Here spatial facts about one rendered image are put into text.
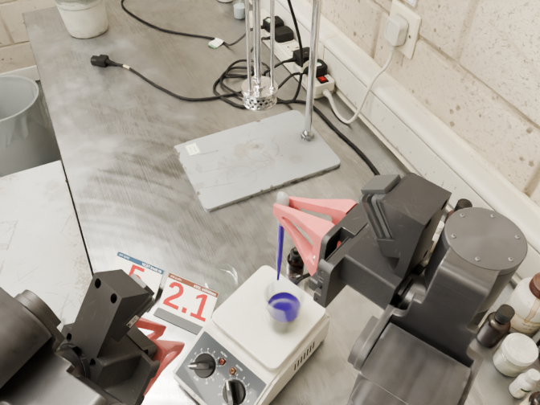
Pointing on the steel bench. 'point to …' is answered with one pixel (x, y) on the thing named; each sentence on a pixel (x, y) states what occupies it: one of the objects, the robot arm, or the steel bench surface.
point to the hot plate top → (240, 325)
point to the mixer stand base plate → (253, 159)
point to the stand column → (312, 70)
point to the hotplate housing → (272, 379)
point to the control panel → (204, 386)
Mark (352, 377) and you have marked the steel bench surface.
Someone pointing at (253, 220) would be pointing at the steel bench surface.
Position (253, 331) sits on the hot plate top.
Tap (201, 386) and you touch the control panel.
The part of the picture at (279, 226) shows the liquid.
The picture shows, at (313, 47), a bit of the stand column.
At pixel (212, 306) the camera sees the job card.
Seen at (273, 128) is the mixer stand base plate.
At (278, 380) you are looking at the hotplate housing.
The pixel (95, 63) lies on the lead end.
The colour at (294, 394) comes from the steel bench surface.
